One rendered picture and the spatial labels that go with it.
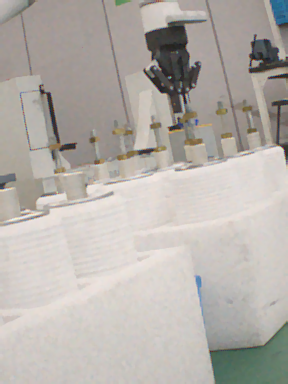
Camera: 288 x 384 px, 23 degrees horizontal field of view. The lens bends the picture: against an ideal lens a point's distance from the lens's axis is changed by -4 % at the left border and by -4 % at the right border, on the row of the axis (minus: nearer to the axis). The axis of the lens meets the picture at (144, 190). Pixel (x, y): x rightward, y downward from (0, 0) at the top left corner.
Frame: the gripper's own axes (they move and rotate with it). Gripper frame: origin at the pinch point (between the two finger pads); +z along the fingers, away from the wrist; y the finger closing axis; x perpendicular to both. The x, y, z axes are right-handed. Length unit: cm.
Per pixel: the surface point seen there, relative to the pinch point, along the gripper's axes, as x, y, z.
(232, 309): 25.8, 24.3, 29.0
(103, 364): 41, 58, 23
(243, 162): 19.6, 9.5, 10.9
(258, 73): -259, -357, -32
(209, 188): 22.9, 21.3, 12.9
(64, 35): -522, -381, -128
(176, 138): -13.0, -9.9, 5.6
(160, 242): 17.6, 27.1, 18.6
